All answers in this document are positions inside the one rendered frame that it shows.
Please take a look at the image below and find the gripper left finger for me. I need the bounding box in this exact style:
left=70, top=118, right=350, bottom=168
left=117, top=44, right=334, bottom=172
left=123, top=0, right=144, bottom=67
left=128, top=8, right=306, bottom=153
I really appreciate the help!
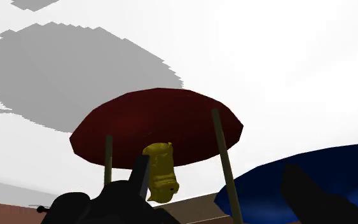
left=36, top=154, right=181, bottom=224

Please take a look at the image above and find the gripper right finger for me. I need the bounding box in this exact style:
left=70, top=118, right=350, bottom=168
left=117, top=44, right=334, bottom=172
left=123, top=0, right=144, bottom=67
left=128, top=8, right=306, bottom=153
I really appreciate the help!
left=280, top=162, right=358, bottom=224

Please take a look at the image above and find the olive thin stick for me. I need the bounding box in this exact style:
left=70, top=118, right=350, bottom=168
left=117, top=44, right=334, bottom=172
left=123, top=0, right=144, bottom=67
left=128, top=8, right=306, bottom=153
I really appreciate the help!
left=210, top=108, right=244, bottom=224
left=104, top=134, right=114, bottom=187

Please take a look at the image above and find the blue plate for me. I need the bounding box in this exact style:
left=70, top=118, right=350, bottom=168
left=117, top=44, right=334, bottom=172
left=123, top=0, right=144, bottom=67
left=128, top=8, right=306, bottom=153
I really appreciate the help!
left=214, top=142, right=358, bottom=224

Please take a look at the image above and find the yellow figure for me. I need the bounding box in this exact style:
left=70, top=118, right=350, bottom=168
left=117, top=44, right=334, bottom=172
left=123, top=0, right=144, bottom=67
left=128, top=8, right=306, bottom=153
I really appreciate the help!
left=142, top=142, right=180, bottom=204

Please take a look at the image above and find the dark red plate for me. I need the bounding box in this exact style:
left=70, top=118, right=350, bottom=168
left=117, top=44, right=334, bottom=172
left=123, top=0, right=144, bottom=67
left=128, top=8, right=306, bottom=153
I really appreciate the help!
left=69, top=87, right=244, bottom=170

